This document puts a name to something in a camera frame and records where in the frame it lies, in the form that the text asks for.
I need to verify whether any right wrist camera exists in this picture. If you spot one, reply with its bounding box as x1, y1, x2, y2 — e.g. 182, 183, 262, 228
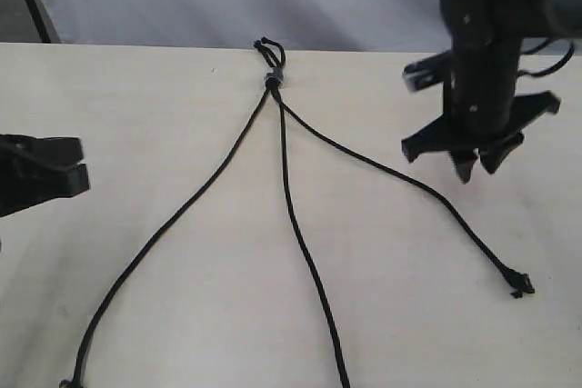
402, 51, 452, 93

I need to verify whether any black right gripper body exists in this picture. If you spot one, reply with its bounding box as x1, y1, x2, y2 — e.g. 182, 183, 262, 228
402, 38, 560, 162

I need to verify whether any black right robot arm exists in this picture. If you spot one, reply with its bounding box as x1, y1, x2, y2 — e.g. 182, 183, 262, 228
401, 0, 581, 183

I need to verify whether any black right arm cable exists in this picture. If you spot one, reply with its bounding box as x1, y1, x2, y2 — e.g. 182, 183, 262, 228
472, 0, 578, 85

